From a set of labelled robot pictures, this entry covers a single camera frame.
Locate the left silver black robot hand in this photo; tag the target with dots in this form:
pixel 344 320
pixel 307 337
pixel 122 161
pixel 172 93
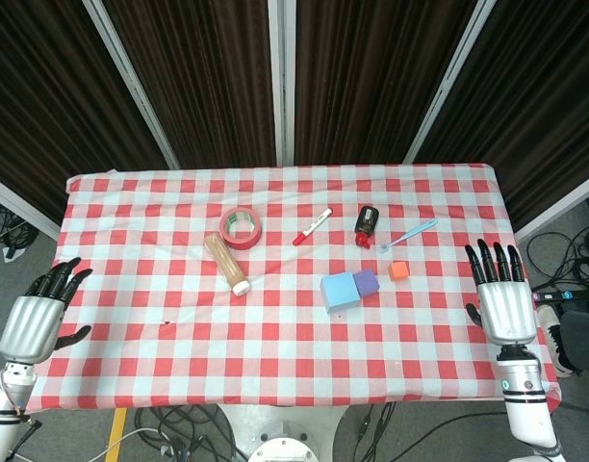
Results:
pixel 30 327

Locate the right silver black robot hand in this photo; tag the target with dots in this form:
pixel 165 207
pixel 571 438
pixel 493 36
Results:
pixel 506 313

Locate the small orange cube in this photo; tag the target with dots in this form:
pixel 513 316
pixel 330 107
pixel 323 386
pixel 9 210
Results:
pixel 399 271

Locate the purple cube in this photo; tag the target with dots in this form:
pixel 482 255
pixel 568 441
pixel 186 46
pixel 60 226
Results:
pixel 369 283

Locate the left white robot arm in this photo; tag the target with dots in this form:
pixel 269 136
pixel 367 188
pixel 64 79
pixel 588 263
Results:
pixel 1 423

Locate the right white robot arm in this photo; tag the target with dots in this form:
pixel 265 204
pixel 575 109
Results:
pixel 528 409

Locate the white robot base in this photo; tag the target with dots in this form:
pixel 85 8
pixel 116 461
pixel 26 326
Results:
pixel 282 433

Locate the red white checkered tablecloth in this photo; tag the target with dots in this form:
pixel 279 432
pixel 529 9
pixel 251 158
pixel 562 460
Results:
pixel 227 337

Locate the white black sneaker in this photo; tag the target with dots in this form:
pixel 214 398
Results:
pixel 556 341

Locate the black trouser leg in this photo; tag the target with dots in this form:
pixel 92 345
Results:
pixel 585 339

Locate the light blue plastic spoon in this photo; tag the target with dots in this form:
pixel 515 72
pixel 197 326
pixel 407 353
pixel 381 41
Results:
pixel 412 234

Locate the yellow floor tape strip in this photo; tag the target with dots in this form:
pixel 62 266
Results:
pixel 115 433

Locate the black bottle with red cap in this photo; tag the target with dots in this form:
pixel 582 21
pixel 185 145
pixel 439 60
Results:
pixel 366 220

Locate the light blue block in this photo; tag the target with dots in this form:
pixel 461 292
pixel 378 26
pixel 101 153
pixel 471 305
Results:
pixel 339 291

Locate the brown tube with white cap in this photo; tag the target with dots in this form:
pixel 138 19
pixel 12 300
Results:
pixel 227 267

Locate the red white marker pen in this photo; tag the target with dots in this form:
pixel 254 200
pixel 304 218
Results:
pixel 314 226

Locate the red tape roll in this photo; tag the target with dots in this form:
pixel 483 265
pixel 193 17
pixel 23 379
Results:
pixel 227 240

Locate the dark brown curtain panel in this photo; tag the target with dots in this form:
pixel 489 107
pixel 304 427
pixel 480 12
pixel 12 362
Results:
pixel 540 96
pixel 371 82
pixel 44 96
pixel 203 86

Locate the white partition frame rail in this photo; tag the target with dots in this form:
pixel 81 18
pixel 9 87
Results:
pixel 20 204
pixel 559 204

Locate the white partition frame post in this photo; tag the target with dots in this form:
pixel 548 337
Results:
pixel 448 82
pixel 131 82
pixel 282 82

